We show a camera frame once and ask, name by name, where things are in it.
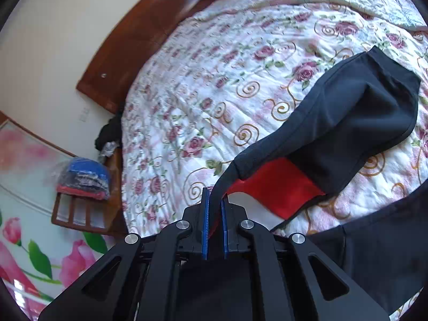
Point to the dark cloth pile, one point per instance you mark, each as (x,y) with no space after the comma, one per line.
(108,130)

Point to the wooden headboard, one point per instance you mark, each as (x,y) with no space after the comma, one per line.
(140,40)

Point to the floral glass sliding door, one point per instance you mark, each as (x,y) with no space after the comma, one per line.
(26,180)

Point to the plastic bag of clothes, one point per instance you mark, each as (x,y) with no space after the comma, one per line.
(87,177)

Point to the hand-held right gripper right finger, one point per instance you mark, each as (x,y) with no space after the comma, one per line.
(224,237)

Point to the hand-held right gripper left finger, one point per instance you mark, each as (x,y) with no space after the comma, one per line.
(206,227)

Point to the floral rose quilt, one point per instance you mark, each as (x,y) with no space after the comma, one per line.
(200,90)

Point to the white wall socket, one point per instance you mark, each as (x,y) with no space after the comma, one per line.
(84,113)

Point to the wooden bedside chair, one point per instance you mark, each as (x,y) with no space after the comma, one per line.
(67,215)

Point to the grey plastic bag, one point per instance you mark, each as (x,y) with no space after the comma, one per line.
(108,149)

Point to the pale satin bedding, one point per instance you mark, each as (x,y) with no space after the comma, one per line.
(384,10)

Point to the black pants with red lining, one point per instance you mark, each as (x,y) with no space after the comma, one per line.
(334,133)

